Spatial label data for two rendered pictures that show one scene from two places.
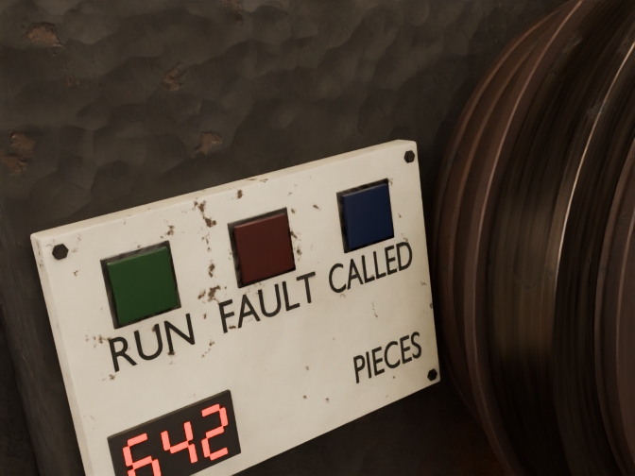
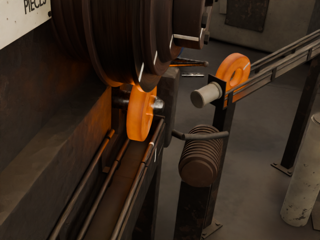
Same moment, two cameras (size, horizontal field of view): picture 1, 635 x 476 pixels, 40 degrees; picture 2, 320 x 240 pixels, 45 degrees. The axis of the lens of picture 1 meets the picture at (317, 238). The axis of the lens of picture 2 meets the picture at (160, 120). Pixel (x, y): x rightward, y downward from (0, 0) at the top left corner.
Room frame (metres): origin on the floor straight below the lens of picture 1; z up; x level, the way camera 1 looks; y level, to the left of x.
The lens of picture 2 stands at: (0.06, 0.24, 1.25)
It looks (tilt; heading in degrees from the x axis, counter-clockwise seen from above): 32 degrees down; 312
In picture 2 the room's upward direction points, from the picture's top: 5 degrees clockwise
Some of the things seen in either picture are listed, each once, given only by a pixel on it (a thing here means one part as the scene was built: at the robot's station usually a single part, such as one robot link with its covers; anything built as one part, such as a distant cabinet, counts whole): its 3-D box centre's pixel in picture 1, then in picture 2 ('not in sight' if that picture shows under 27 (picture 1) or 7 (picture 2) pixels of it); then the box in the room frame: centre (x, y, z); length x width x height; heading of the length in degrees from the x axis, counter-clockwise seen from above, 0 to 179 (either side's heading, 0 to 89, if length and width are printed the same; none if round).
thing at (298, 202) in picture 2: not in sight; (309, 172); (0.45, -1.15, 0.26); 0.12 x 0.12 x 0.52
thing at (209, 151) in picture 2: not in sight; (194, 198); (0.66, -0.66, 0.27); 0.22 x 0.13 x 0.53; 122
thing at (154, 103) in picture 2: not in sight; (126, 100); (0.64, -0.29, 0.82); 0.17 x 0.04 x 0.04; 32
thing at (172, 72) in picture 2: not in sight; (156, 106); (0.74, -0.50, 0.68); 0.11 x 0.08 x 0.24; 32
